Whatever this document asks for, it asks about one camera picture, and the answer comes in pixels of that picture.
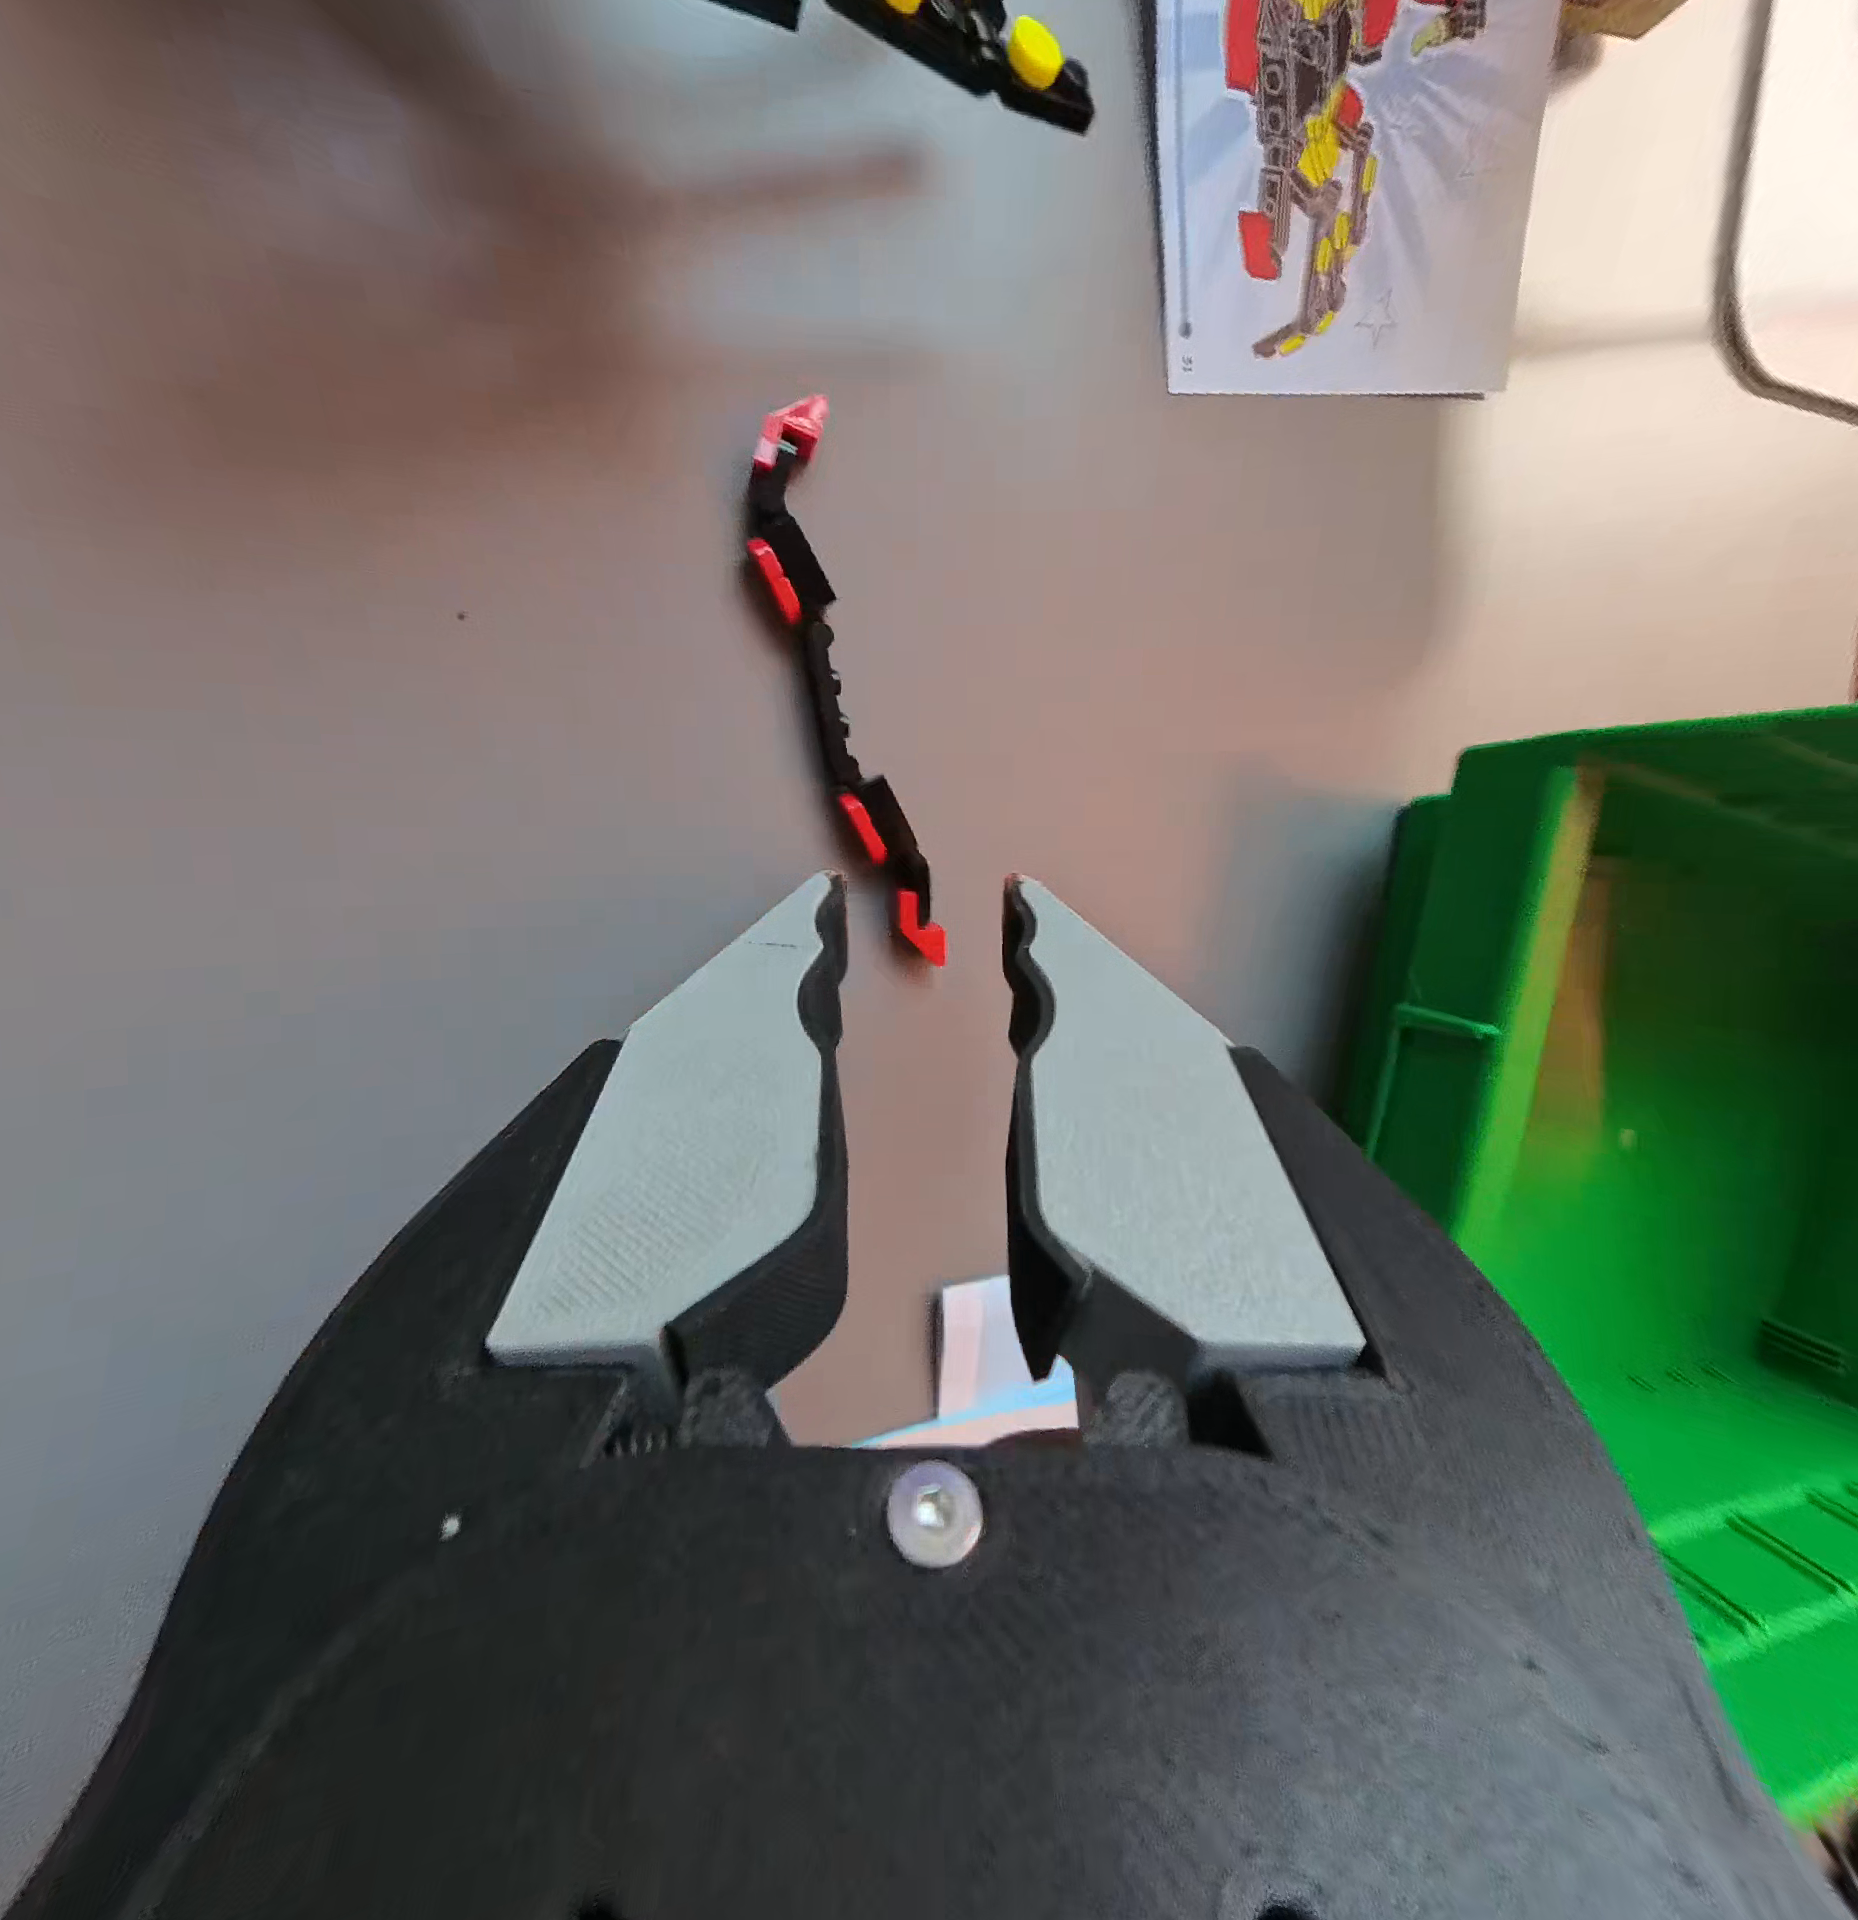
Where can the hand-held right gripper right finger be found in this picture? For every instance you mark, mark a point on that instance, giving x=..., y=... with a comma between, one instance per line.
x=1169, y=1185

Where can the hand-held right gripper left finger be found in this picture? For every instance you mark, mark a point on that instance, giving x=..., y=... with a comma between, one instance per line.
x=675, y=1170

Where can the red and black lego leg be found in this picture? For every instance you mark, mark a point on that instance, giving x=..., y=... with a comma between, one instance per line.
x=832, y=706

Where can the black and yellow lego model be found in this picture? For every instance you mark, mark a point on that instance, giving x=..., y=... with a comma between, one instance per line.
x=959, y=45

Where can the small white lego booklet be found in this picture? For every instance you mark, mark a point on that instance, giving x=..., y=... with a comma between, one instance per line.
x=975, y=1349

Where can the open lego instruction booklet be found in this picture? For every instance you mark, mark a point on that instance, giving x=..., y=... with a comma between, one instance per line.
x=1438, y=226

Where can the green plastic bin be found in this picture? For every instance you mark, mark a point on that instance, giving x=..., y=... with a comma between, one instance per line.
x=1696, y=1200

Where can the wooden chair with metal frame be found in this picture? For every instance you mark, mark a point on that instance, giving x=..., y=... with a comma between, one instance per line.
x=1728, y=286

